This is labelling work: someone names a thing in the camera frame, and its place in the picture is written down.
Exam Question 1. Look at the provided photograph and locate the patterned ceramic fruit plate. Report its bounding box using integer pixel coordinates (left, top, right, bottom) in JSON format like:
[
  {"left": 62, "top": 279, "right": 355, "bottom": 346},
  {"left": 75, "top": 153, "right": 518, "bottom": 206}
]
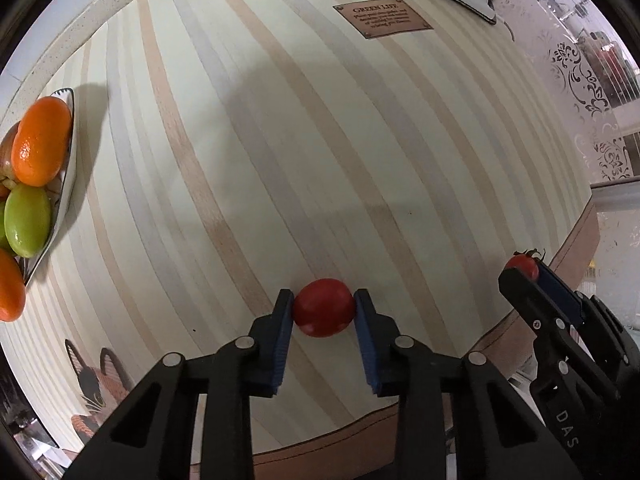
[{"left": 17, "top": 88, "right": 77, "bottom": 287}]

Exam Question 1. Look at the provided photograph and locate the green apple centre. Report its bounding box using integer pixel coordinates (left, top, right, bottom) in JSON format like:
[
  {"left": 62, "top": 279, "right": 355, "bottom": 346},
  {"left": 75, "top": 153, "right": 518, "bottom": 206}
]
[{"left": 0, "top": 202, "right": 11, "bottom": 252}]

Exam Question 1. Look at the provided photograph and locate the orange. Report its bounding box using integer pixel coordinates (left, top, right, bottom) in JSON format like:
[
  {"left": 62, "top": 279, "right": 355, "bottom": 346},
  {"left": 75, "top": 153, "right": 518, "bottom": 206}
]
[
  {"left": 0, "top": 249, "right": 26, "bottom": 322},
  {"left": 11, "top": 96, "right": 73, "bottom": 188}
]

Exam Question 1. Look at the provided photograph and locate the red apple upper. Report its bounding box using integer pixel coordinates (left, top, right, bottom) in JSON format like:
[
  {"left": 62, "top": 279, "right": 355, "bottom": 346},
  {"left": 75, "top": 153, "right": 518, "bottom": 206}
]
[{"left": 0, "top": 122, "right": 20, "bottom": 180}]

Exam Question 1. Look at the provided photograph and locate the red cherry tomato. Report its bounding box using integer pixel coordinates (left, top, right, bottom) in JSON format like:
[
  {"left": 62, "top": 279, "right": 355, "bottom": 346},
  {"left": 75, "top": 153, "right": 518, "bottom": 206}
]
[{"left": 504, "top": 248, "right": 546, "bottom": 282}]

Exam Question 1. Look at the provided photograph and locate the green apple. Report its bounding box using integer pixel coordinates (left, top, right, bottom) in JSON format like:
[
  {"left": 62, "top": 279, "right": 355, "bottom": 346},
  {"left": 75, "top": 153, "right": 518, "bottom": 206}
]
[
  {"left": 0, "top": 202, "right": 11, "bottom": 252},
  {"left": 4, "top": 184, "right": 52, "bottom": 258}
]

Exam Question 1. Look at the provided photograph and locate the striped cat table mat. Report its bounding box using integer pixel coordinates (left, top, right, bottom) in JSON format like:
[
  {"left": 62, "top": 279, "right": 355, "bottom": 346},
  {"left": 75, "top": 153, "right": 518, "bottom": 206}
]
[{"left": 1, "top": 0, "right": 591, "bottom": 452}]

